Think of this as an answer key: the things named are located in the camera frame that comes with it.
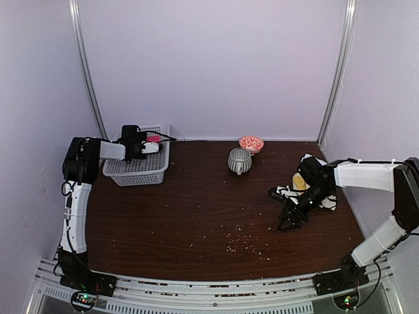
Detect light blue towel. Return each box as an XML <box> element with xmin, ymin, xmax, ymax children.
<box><xmin>301</xmin><ymin>154</ymin><xmax>327</xmax><ymax>166</ymax></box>

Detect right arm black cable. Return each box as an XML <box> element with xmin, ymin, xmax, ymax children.
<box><xmin>355</xmin><ymin>228</ymin><xmax>419</xmax><ymax>310</ymax></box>

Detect yellow green patterned towel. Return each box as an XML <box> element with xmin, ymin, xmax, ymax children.
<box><xmin>292</xmin><ymin>173</ymin><xmax>310</xmax><ymax>191</ymax></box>

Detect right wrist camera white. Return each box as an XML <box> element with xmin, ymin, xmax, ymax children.
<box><xmin>267</xmin><ymin>186</ymin><xmax>302</xmax><ymax>202</ymax></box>

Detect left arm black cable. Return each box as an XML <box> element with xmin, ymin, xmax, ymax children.
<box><xmin>137</xmin><ymin>129</ymin><xmax>177</xmax><ymax>143</ymax></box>

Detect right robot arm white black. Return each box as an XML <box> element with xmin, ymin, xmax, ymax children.
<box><xmin>268</xmin><ymin>155</ymin><xmax>418</xmax><ymax>294</ymax></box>

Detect aluminium corner post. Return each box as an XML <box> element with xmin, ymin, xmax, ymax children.
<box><xmin>68</xmin><ymin>0</ymin><xmax>109</xmax><ymax>139</ymax></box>
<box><xmin>317</xmin><ymin>0</ymin><xmax>358</xmax><ymax>149</ymax></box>

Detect aluminium front rail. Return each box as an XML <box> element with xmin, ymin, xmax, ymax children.
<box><xmin>24</xmin><ymin>258</ymin><xmax>403</xmax><ymax>314</ymax></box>

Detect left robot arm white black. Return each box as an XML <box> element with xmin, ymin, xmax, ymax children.
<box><xmin>58</xmin><ymin>125</ymin><xmax>147</xmax><ymax>290</ymax></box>

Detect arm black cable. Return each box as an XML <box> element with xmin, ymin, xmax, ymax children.
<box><xmin>137</xmin><ymin>129</ymin><xmax>177</xmax><ymax>143</ymax></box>
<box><xmin>355</xmin><ymin>228</ymin><xmax>419</xmax><ymax>310</ymax></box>

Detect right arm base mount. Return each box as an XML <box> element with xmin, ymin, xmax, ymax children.
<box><xmin>312</xmin><ymin>271</ymin><xmax>369</xmax><ymax>296</ymax></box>

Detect grey striped ceramic mug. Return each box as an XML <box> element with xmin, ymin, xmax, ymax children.
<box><xmin>227</xmin><ymin>148</ymin><xmax>252</xmax><ymax>175</ymax></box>

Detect left aluminium corner post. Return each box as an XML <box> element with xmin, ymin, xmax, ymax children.
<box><xmin>68</xmin><ymin>0</ymin><xmax>109</xmax><ymax>139</ymax></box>

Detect white perforated plastic basket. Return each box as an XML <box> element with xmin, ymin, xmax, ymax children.
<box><xmin>102</xmin><ymin>137</ymin><xmax>170</xmax><ymax>186</ymax></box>

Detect pink microfibre towel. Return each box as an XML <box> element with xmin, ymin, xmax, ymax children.
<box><xmin>147</xmin><ymin>135</ymin><xmax>162</xmax><ymax>143</ymax></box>

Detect red white patterned bowl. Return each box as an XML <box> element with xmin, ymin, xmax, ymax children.
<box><xmin>239</xmin><ymin>135</ymin><xmax>264</xmax><ymax>154</ymax></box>

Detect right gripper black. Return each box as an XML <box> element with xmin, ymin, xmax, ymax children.
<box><xmin>278</xmin><ymin>183</ymin><xmax>334</xmax><ymax>231</ymax></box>

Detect right aluminium corner post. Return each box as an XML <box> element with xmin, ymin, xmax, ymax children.
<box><xmin>317</xmin><ymin>0</ymin><xmax>358</xmax><ymax>149</ymax></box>

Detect beige towel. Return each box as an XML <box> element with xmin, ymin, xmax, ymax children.
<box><xmin>319</xmin><ymin>194</ymin><xmax>337</xmax><ymax>211</ymax></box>

